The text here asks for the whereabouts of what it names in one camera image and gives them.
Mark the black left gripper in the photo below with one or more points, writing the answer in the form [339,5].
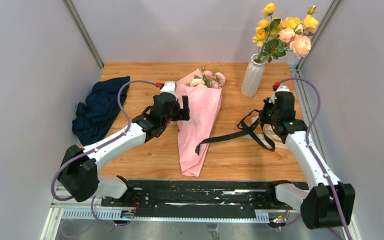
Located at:
[182,114]

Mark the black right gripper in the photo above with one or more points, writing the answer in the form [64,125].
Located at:
[262,116]

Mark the black printed ribbon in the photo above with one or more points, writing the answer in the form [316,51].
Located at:
[244,131]

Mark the pink paper flower wrap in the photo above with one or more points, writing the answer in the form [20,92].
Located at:
[204,104]

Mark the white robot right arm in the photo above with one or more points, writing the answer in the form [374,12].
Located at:
[329,202]

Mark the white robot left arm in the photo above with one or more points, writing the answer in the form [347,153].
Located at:
[80,167]

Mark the white ribbed vase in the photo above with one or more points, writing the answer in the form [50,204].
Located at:
[253,77]

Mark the yellow and pink flowers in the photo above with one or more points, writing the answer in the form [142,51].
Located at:
[275,36]

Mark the white printed ribbon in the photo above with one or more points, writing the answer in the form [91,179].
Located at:
[268,132]

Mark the dark blue cloth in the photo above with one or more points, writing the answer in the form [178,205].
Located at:
[95,116]

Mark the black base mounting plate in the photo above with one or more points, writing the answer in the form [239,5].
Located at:
[191,201]

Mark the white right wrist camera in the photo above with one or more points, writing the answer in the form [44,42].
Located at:
[280,88]

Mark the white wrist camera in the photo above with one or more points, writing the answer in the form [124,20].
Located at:
[280,88]
[169,87]

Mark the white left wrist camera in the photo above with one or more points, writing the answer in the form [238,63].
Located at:
[169,87]

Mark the aluminium frame rail front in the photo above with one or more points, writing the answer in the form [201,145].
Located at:
[71,210]

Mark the aluminium frame post left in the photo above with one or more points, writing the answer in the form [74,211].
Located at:
[77,20]

